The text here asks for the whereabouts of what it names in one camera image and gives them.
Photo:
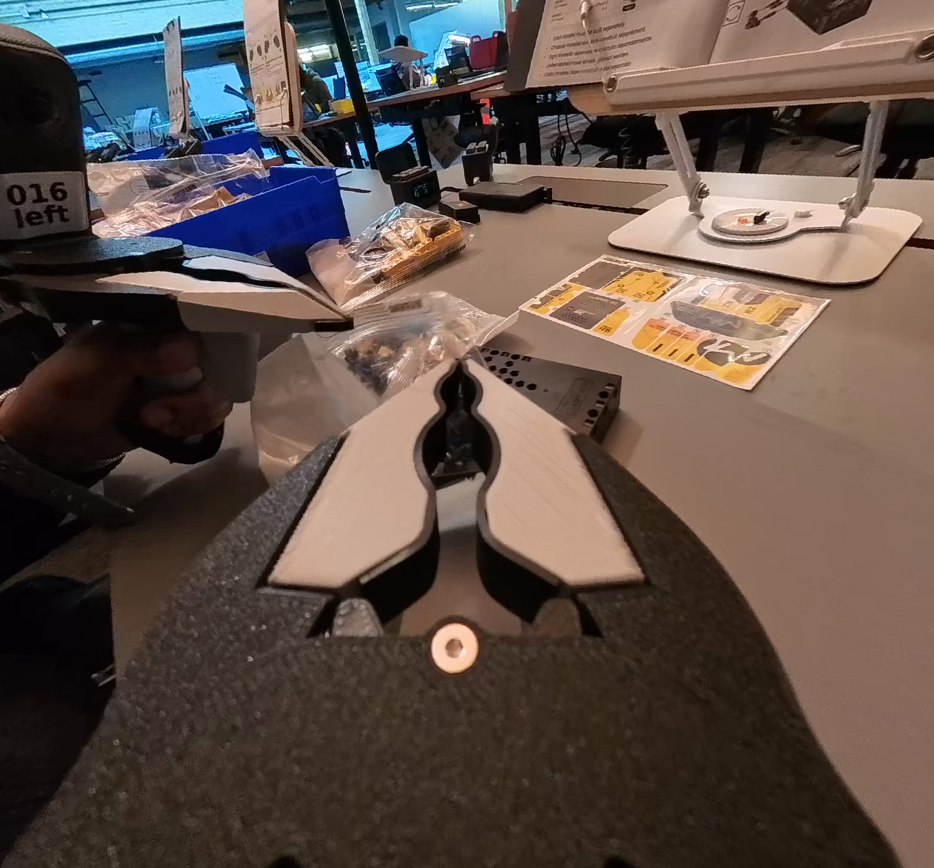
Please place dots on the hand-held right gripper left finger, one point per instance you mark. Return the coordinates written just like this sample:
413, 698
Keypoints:
357, 503

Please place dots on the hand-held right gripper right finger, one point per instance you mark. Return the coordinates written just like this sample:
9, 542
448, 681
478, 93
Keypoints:
554, 510

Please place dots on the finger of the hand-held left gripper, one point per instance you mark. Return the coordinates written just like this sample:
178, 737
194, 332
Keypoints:
211, 269
241, 313

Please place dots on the clear bag of small pins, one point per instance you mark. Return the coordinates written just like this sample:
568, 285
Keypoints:
306, 401

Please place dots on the person's left hand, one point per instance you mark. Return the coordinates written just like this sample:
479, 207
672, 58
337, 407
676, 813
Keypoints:
95, 386

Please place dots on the heap of clear part bags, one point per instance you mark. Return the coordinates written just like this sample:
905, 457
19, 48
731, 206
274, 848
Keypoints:
182, 189

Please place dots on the blue plastic bin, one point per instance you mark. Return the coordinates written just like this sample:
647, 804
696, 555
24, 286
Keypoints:
292, 215

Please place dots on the black perforated plastic box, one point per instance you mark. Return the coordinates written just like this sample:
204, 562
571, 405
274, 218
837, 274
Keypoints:
562, 393

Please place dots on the small background booklet stand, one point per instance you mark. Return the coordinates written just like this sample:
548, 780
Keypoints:
175, 80

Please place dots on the clear bag of mixed parts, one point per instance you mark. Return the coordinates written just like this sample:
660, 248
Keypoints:
416, 342

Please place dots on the clear bag of yellow parts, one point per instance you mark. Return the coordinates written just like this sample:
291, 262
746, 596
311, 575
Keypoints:
408, 240

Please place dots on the yellow and grey sticker sheet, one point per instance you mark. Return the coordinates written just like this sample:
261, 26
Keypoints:
657, 320

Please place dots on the black charger case with display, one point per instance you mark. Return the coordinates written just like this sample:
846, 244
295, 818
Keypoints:
416, 186

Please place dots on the small black box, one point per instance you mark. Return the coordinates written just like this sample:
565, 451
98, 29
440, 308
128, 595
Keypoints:
460, 211

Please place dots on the large background booklet stand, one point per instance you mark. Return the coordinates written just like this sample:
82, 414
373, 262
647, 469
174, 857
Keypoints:
266, 21

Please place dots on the black slanted pole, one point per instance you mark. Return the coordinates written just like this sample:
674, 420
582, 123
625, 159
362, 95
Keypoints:
332, 21

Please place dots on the black upright battery holder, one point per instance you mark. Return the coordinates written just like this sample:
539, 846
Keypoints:
478, 153

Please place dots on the black flat power bank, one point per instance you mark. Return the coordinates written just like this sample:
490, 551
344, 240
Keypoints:
503, 195

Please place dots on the wooden background desk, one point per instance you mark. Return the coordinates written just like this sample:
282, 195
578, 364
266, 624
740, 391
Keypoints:
438, 91

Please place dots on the red bag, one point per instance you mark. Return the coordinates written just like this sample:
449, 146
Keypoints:
487, 54

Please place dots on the instruction booklet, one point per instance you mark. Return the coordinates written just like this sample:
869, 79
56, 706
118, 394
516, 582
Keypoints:
657, 7

